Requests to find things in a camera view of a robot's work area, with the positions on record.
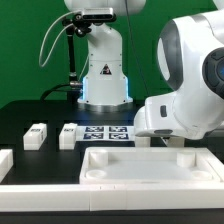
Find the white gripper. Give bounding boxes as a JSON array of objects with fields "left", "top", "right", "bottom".
[{"left": 134, "top": 106, "right": 167, "bottom": 137}]

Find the white desk tabletop panel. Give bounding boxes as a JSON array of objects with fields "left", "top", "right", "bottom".
[{"left": 79, "top": 147, "right": 224, "bottom": 184}]

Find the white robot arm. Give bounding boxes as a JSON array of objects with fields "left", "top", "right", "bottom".
[{"left": 64, "top": 0, "right": 224, "bottom": 139}]

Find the fiducial marker sheet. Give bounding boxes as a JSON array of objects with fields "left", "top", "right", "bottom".
[{"left": 76, "top": 126, "right": 134, "bottom": 141}]

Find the white L-shaped obstacle fence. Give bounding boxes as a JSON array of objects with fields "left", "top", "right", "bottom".
[{"left": 0, "top": 149, "right": 224, "bottom": 212}]

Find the black cable on table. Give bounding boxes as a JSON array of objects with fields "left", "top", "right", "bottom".
[{"left": 40, "top": 83, "right": 73, "bottom": 101}]

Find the mounted depth camera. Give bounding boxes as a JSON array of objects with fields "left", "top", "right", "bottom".
[{"left": 81, "top": 8, "right": 115, "bottom": 22}]

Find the white camera cable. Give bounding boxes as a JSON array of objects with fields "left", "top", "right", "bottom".
[{"left": 38, "top": 10, "right": 83, "bottom": 68}]

